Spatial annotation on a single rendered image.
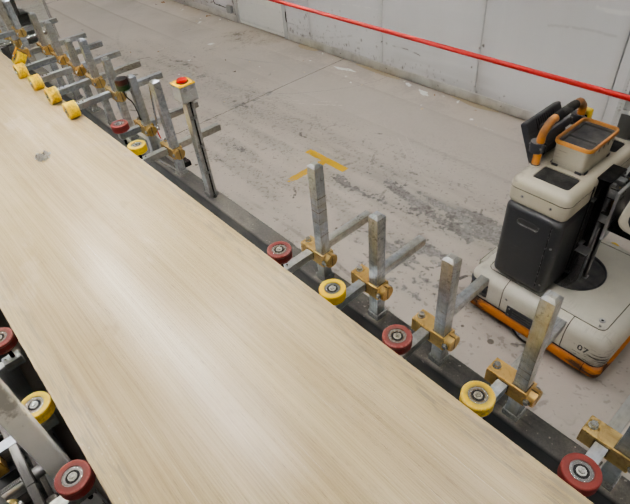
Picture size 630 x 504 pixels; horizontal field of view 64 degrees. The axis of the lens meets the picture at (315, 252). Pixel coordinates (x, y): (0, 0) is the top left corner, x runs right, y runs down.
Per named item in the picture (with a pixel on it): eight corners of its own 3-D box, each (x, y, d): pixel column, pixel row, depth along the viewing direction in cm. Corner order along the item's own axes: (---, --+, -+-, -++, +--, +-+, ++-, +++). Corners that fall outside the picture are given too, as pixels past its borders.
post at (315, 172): (325, 272, 184) (315, 158, 152) (332, 277, 182) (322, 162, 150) (318, 277, 182) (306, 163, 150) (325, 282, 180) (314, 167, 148)
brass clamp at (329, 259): (313, 244, 183) (312, 234, 180) (339, 262, 175) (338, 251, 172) (300, 253, 180) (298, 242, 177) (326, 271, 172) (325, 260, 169)
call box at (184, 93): (190, 95, 199) (185, 75, 194) (199, 100, 195) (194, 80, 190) (174, 101, 196) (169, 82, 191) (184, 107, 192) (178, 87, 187)
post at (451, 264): (435, 363, 158) (450, 249, 126) (445, 370, 156) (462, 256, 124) (428, 370, 157) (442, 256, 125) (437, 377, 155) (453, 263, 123)
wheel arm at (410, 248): (418, 242, 176) (418, 233, 173) (425, 247, 174) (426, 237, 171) (325, 311, 156) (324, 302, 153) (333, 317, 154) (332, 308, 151)
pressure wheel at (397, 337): (405, 376, 137) (406, 350, 130) (377, 366, 141) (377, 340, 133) (414, 354, 143) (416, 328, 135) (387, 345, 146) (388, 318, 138)
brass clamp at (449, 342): (423, 318, 153) (424, 307, 150) (460, 343, 146) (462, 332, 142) (409, 329, 151) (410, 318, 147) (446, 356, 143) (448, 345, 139)
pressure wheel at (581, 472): (594, 492, 112) (610, 468, 104) (577, 520, 108) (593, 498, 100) (559, 467, 116) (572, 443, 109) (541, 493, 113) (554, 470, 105)
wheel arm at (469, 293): (479, 282, 162) (481, 272, 159) (488, 287, 160) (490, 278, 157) (386, 363, 142) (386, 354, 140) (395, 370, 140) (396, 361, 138)
